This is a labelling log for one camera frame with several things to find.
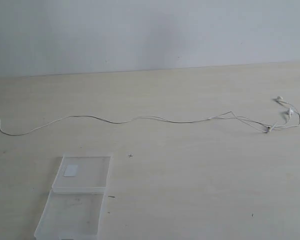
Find clear plastic storage case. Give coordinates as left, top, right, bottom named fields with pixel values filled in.
left=34, top=154, right=113, bottom=240

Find white wired earphones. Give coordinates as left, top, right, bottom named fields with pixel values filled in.
left=0, top=96, right=300, bottom=137

